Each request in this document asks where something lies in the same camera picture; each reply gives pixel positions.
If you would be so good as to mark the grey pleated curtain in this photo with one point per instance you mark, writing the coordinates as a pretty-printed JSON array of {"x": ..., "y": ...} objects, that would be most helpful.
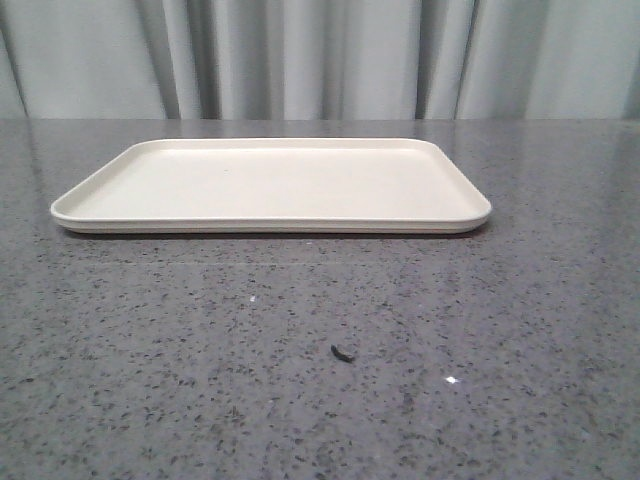
[{"x": 306, "y": 60}]

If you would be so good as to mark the small black debris piece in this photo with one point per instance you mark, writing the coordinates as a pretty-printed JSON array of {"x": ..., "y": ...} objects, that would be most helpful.
[{"x": 342, "y": 356}]

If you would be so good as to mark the cream rectangular plastic tray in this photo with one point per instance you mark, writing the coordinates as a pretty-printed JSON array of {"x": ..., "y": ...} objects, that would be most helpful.
[{"x": 255, "y": 185}]

